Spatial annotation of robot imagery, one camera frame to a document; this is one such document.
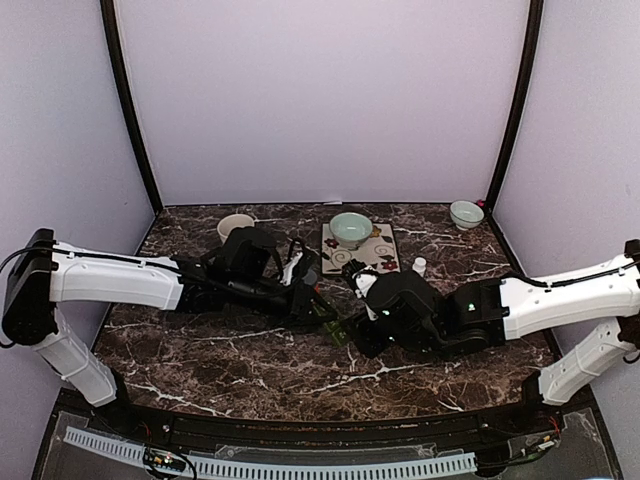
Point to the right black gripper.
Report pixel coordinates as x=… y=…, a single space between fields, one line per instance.
x=363 y=339

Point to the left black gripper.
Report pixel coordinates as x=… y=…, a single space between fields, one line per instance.
x=302 y=303

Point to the green pill organizer box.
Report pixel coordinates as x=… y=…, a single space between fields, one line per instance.
x=338 y=331

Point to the white pill bottle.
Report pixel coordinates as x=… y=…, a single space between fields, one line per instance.
x=419 y=266

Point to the red pill bottle grey lid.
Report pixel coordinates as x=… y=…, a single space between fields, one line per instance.
x=310 y=279

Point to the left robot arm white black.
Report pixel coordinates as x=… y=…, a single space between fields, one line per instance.
x=245 y=270

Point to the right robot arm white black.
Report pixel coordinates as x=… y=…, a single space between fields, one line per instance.
x=402 y=308

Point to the floral square coaster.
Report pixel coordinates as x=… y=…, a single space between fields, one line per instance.
x=379 y=251

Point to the celadon green bowl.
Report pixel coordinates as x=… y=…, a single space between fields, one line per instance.
x=350 y=229

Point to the cream ceramic mug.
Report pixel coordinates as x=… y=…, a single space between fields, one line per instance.
x=231 y=222

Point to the small white bowl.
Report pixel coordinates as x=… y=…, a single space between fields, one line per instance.
x=466 y=215

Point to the small circuit board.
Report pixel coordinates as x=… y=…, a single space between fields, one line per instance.
x=162 y=460

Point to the white slotted cable duct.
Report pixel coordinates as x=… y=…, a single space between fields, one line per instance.
x=207 y=467

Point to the black right frame post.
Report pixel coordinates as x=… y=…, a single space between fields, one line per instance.
x=516 y=111

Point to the black frame post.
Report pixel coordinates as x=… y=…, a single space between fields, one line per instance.
x=123 y=89
x=516 y=111

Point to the black left frame post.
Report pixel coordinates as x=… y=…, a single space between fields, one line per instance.
x=123 y=89

